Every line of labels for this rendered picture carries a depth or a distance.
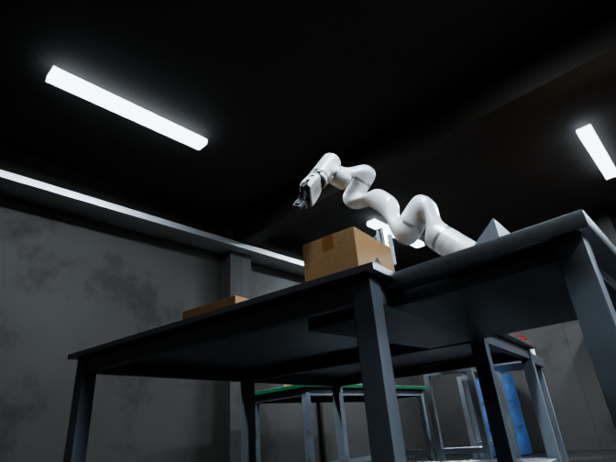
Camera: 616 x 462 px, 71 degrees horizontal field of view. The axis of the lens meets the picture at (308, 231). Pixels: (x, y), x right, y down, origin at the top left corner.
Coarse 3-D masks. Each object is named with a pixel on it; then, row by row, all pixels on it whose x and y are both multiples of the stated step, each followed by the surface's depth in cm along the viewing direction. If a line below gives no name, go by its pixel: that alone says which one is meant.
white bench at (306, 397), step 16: (256, 400) 377; (272, 400) 363; (288, 400) 405; (304, 400) 338; (320, 400) 436; (352, 400) 471; (256, 416) 372; (304, 416) 334; (256, 432) 366; (304, 432) 330; (256, 448) 361; (432, 448) 439
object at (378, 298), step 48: (336, 288) 119; (192, 336) 148; (384, 336) 109; (288, 384) 290; (336, 384) 330; (384, 384) 101; (480, 384) 180; (528, 384) 255; (336, 432) 318; (384, 432) 98
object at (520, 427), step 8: (504, 376) 557; (512, 376) 573; (504, 384) 551; (512, 384) 558; (480, 392) 556; (512, 392) 551; (480, 400) 553; (512, 400) 545; (512, 408) 540; (520, 408) 549; (512, 416) 535; (520, 416) 541; (488, 424) 540; (520, 424) 534; (488, 432) 538; (520, 432) 529; (520, 440) 525; (528, 440) 533; (520, 448) 520; (528, 448) 525
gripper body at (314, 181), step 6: (312, 174) 168; (318, 174) 168; (306, 180) 166; (312, 180) 165; (318, 180) 168; (300, 186) 164; (312, 186) 163; (318, 186) 168; (312, 192) 164; (318, 192) 170; (306, 198) 166; (312, 198) 165; (312, 204) 167
